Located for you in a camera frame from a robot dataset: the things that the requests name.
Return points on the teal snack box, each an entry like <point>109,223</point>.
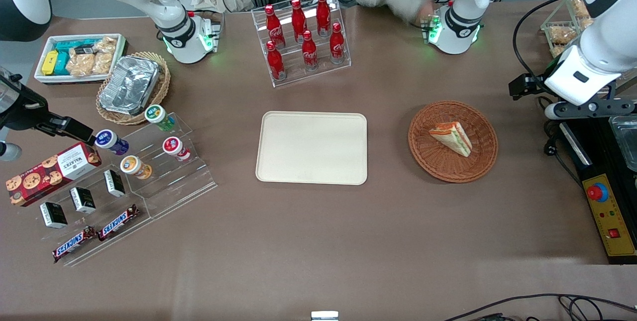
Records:
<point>69,46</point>

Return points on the steel pan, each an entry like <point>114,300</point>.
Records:
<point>626,142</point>

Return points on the silver foil tray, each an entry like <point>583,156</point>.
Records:
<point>129,84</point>

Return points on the red cola bottle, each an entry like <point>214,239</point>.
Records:
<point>298,21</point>
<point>275,61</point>
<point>323,13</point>
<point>273,26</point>
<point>337,45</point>
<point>309,52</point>

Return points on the clear acrylic cup display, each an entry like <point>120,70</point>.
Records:
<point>184,181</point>

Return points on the clear acrylic bottle rack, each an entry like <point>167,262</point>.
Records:
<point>291,76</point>

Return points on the brown wicker basket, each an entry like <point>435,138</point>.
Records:
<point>435,161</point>

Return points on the triangular sandwich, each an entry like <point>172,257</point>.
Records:
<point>454,137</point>

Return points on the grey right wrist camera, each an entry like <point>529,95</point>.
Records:
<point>9,152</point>

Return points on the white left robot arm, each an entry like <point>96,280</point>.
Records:
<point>465,17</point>

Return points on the cream plastic tray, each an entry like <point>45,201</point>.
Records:
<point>311,148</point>

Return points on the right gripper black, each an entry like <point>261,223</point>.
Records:
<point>24,116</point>

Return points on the orange lid candy cup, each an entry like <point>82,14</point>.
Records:
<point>130,164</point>

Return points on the purple lid candy cup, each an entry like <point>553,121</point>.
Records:
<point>107,139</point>

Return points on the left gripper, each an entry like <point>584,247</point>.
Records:
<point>533,85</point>

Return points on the light wicker basket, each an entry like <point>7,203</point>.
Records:
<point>159,87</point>

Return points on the red lid candy cup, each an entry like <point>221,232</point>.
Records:
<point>172,146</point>

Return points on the Snickers bar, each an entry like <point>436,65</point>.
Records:
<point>118,222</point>
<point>73,244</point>

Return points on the white plastic bin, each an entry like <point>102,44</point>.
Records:
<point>41,57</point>

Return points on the red Walkers shortbread box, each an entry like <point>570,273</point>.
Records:
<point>50,171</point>

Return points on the red emergency stop button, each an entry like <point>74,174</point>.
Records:
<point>597,192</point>

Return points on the clear acrylic snack display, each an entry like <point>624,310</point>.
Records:
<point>94,249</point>

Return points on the green lid candy cup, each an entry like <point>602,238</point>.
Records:
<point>157,114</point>

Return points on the yellow snack box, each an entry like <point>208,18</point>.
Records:
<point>50,62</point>

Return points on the black tabletop machine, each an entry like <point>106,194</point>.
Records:
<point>597,152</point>

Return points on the yellow control panel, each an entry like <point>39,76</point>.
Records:
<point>614,216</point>

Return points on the small black chocolate box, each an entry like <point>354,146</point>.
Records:
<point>82,200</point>
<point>53,215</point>
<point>114,183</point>

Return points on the person's bare hand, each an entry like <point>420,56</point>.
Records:
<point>424,12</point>

